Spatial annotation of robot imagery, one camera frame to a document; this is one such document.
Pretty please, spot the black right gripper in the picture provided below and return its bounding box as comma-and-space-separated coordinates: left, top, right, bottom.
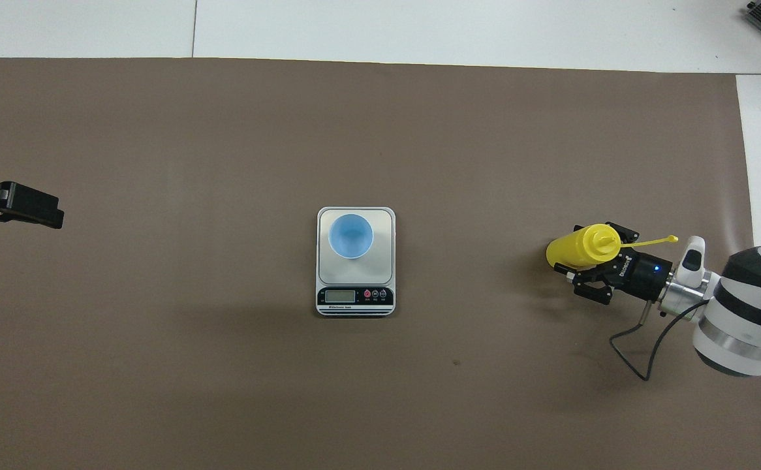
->
553, 222, 672, 306

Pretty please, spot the silver digital kitchen scale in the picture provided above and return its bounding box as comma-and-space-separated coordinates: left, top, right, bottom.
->
316, 206, 396, 317

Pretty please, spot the light blue plastic cup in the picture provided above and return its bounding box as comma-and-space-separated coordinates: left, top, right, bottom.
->
328, 213, 375, 260

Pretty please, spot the brown table mat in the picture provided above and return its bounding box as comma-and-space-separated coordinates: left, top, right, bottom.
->
0, 57, 761, 470

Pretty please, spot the yellow squeeze bottle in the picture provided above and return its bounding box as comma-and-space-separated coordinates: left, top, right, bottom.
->
546, 224, 679, 270

